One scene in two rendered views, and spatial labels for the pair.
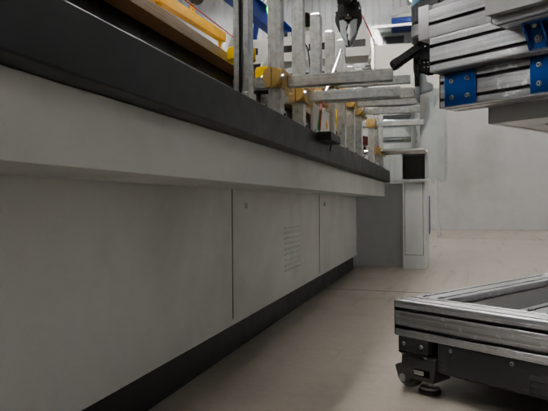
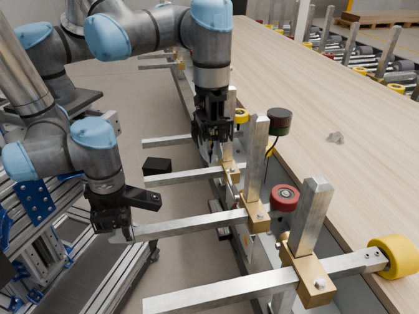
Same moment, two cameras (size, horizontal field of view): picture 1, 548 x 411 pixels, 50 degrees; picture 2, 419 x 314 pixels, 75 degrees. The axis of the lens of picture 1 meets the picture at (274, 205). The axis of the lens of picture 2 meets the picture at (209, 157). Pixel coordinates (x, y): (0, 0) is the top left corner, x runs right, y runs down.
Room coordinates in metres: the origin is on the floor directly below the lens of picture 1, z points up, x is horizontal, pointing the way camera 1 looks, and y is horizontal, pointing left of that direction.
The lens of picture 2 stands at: (2.49, -0.54, 1.43)
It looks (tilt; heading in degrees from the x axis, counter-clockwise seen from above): 36 degrees down; 151
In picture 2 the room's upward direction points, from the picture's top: straight up
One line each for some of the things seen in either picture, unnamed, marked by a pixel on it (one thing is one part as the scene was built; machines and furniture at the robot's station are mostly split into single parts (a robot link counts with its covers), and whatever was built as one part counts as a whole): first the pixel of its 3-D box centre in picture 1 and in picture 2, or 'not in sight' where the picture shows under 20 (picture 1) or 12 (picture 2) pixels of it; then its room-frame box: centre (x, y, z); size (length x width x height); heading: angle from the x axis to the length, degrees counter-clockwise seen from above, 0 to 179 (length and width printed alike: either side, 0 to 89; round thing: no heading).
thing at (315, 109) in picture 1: (321, 122); (237, 219); (2.02, -0.17, 0.75); 0.26 x 0.01 x 0.10; 163
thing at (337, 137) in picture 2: not in sight; (337, 136); (1.99, 0.28, 0.91); 0.09 x 0.07 x 0.02; 108
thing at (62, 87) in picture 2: not in sight; (50, 85); (1.46, -0.56, 1.09); 0.15 x 0.15 x 0.10
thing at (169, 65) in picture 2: not in sight; (169, 65); (0.63, 0.18, 0.81); 0.44 x 0.03 x 0.04; 73
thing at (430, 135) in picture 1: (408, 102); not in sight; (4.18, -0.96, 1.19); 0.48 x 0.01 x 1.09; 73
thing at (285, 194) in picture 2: not in sight; (282, 206); (2.12, -0.08, 0.85); 0.08 x 0.08 x 0.11
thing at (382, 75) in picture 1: (311, 81); (194, 138); (1.59, -0.10, 0.80); 0.44 x 0.03 x 0.04; 73
